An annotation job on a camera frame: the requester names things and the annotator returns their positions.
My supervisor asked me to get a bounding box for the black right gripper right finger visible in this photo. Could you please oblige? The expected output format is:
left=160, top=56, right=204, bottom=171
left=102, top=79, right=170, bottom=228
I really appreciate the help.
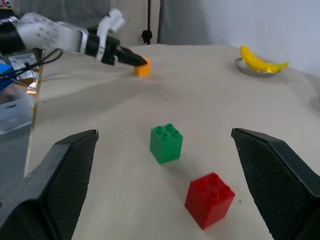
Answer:
left=231, top=127, right=320, bottom=240

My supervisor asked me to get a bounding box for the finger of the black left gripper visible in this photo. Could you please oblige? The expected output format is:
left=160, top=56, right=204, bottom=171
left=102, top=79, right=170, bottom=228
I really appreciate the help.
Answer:
left=116, top=52, right=146, bottom=68
left=117, top=45, right=149, bottom=64

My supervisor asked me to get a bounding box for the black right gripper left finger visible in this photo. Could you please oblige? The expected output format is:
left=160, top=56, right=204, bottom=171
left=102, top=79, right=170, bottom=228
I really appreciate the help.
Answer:
left=0, top=129, right=100, bottom=240

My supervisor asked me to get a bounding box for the orange toy brick cube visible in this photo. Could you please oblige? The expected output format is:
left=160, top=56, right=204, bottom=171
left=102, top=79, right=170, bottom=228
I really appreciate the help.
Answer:
left=133, top=56, right=153, bottom=78

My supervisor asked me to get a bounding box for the black stand pole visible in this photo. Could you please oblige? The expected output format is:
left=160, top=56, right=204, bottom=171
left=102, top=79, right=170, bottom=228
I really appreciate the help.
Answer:
left=141, top=0, right=154, bottom=46

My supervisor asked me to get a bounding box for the grey curtain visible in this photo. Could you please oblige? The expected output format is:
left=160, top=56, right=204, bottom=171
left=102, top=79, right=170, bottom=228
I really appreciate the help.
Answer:
left=157, top=0, right=219, bottom=47

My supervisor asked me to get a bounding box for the red toy brick cube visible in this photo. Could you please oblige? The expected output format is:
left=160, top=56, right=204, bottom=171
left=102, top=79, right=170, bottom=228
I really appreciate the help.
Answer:
left=184, top=171, right=236, bottom=230

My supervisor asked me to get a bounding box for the clear plastic storage bin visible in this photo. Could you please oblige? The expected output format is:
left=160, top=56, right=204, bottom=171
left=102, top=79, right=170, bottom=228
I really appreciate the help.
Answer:
left=0, top=87, right=35, bottom=201

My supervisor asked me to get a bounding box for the beige tablecloth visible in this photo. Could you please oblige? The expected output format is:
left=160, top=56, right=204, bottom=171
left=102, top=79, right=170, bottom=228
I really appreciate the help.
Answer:
left=23, top=43, right=320, bottom=240

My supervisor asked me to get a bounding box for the brown cardboard box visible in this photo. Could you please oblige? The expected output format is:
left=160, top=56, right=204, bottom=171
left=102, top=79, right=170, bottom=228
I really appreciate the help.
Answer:
left=13, top=77, right=39, bottom=96

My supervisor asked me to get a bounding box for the green toy brick cube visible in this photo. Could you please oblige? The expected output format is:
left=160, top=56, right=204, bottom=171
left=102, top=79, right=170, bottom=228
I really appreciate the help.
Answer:
left=149, top=123, right=184, bottom=165

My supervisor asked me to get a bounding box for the blue plastic object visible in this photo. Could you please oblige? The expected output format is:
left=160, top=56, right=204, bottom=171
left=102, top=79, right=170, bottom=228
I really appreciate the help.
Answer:
left=0, top=63, right=15, bottom=92

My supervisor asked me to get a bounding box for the round metal plate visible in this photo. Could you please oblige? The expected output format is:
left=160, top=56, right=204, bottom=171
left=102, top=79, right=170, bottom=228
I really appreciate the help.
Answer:
left=234, top=57, right=283, bottom=79

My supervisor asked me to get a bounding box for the yellow banana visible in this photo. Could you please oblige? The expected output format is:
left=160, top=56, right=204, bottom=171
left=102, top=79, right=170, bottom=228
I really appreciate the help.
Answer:
left=239, top=45, right=290, bottom=74

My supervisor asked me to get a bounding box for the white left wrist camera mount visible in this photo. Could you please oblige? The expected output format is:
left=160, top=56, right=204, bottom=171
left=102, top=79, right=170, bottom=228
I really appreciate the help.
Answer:
left=95, top=8, right=126, bottom=62

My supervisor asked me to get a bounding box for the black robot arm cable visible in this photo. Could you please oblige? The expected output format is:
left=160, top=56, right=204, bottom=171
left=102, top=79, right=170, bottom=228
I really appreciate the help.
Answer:
left=0, top=48, right=64, bottom=81

